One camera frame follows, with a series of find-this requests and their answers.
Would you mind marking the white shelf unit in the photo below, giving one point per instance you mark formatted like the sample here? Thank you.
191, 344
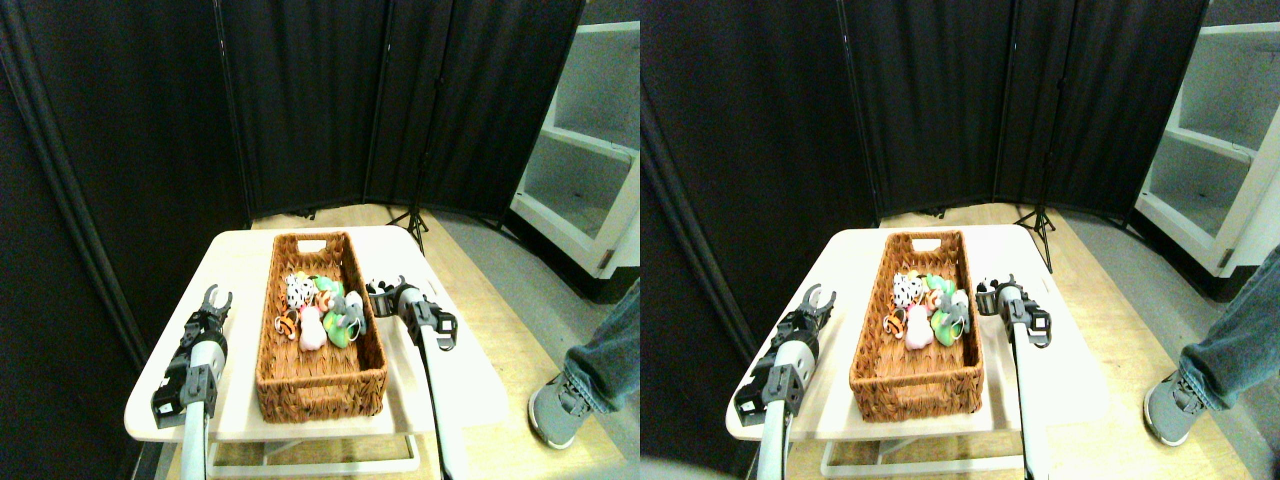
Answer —
600, 148
1215, 145

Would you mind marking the black and white spotted toy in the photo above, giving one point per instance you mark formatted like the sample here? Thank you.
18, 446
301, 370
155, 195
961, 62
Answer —
298, 291
906, 290

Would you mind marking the person's legs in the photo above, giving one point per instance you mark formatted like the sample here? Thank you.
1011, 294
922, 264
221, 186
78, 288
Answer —
600, 380
1230, 370

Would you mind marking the black curtain stand foot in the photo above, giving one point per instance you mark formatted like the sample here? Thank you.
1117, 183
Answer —
303, 216
936, 214

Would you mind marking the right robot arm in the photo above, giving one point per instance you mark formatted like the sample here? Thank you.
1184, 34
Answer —
1025, 400
435, 400

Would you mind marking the black tripod stand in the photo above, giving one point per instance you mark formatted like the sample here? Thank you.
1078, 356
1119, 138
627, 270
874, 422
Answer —
1038, 225
412, 228

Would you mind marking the low white table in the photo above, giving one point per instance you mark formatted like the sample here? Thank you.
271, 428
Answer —
850, 250
240, 250

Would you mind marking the brown wicker basket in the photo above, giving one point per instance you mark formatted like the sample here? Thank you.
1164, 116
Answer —
920, 395
320, 395

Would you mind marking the orange striped tiger toy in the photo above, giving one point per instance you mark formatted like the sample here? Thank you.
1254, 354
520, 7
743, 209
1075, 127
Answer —
895, 323
287, 325

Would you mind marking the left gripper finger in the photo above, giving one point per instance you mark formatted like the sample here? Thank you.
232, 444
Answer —
227, 303
829, 303
208, 299
810, 299

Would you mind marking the grey toy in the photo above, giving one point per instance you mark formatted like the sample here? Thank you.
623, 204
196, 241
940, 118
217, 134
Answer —
353, 303
960, 303

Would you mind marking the light green toy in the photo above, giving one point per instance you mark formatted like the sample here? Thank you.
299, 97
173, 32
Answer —
947, 332
340, 335

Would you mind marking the white and orange toy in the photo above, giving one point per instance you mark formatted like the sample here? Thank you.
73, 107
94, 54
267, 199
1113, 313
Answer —
327, 298
937, 298

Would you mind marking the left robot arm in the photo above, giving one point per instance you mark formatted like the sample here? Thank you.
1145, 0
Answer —
790, 362
205, 360

